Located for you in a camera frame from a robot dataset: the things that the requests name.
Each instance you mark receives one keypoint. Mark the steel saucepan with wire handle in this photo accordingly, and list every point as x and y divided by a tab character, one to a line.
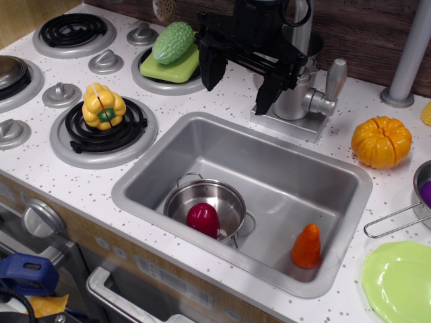
404	218

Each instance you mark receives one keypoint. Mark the dark red toy pepper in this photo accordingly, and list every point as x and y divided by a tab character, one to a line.
203	217

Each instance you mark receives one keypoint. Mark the silver oven door handle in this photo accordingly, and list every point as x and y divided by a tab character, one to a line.
95	285

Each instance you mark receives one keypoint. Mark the yellow toy bell pepper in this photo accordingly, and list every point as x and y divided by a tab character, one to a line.
102	109

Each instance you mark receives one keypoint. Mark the silver toy faucet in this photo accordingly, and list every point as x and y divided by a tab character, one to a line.
289	114

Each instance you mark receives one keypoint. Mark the light green plastic tray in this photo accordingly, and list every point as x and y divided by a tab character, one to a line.
180	71

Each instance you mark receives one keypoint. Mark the yellow toy corn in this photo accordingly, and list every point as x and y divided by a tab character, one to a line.
426	114

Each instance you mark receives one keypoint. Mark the light green plastic plate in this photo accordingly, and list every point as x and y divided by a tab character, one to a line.
396	280

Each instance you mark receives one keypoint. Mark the back left black burner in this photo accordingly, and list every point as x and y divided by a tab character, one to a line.
73	36

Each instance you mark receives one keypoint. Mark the grey stove knob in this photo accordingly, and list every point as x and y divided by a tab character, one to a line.
14	133
61	95
107	62
143	35

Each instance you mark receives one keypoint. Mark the small steel pot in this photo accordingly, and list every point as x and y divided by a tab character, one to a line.
192	188

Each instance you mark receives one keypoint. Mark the steel pan on left burner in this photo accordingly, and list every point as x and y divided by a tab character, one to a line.
15	76

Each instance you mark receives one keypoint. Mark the grey stove knob lower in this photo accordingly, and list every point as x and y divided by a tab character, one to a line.
61	95

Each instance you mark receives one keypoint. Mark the green toy bitter gourd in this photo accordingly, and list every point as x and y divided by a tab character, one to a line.
173	43

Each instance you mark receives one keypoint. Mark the purple toy vegetable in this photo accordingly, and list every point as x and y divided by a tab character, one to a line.
425	193

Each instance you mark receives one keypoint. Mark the front black stove burner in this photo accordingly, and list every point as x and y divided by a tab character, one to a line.
81	146

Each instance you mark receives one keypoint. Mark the perforated wooden spatula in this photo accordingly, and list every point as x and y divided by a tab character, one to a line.
163	9

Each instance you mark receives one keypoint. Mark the yellow cloth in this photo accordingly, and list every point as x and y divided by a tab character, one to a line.
48	305

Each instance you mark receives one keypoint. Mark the grey stove knob middle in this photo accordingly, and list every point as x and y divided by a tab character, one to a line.
107	62

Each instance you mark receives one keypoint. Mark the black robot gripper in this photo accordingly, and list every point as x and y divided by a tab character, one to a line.
253	38

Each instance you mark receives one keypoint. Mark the grey stove knob left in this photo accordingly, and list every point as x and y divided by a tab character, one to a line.
14	133

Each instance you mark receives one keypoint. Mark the grey oven dial knob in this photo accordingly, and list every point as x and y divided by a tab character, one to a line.
40	220

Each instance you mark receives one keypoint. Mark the orange toy carrot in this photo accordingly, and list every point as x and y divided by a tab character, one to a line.
307	247

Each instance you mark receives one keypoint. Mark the grey toy sink basin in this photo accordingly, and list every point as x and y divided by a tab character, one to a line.
281	212

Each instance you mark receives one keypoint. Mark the silver faucet lever handle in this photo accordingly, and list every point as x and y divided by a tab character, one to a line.
325	102

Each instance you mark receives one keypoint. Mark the orange toy pumpkin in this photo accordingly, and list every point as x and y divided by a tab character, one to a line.
381	142

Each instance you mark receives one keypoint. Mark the back right stove burner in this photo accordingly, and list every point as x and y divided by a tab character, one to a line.
160	87

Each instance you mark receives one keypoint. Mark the grey stove knob back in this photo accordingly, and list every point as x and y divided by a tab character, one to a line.
143	35

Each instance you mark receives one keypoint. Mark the blue clamp tool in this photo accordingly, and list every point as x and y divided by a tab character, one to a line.
29	275

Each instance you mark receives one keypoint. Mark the grey vertical pole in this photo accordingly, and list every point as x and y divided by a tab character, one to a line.
398	94

